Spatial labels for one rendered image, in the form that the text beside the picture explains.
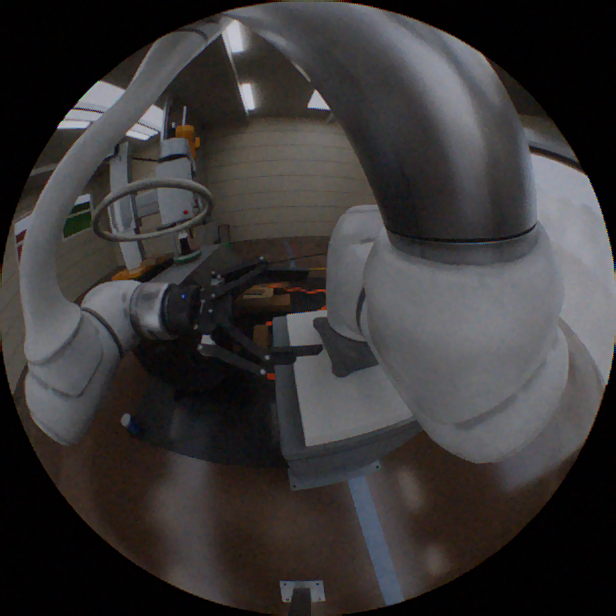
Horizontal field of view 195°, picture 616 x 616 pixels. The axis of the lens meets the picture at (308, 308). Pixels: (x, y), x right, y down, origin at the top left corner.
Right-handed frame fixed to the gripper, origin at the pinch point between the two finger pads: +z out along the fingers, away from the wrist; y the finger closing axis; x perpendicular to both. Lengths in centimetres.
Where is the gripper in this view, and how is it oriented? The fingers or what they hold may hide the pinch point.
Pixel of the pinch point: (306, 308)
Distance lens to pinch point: 27.8
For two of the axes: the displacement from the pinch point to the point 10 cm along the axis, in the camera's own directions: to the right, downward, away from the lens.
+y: 1.3, 8.6, -4.9
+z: 9.7, -0.2, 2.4
